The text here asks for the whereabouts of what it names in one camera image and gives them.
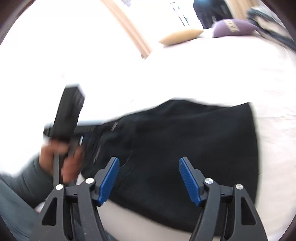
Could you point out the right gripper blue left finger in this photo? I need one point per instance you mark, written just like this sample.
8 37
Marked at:
70 212

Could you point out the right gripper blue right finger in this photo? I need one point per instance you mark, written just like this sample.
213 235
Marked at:
241 220

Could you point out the grey sleeved left forearm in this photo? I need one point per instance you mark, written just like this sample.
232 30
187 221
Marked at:
20 196

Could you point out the person's left hand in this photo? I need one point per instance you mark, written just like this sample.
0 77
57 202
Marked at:
72 163

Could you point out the left beige curtain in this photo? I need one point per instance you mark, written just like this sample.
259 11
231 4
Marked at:
129 27

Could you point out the beige curtain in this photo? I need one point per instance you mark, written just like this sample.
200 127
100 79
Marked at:
239 8
129 27

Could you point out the black framed balcony door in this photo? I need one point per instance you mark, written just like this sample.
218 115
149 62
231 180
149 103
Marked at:
163 14

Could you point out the white sheeted bed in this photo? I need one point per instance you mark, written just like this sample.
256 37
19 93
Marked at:
225 71

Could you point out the yellow pillow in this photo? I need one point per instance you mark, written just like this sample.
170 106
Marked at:
180 37

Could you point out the purple patterned pillow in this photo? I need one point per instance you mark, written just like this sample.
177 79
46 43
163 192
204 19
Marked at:
233 27

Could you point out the beige grey folded duvet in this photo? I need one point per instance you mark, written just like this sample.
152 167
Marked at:
270 26

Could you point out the right beige curtain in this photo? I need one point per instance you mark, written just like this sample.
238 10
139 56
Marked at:
239 8

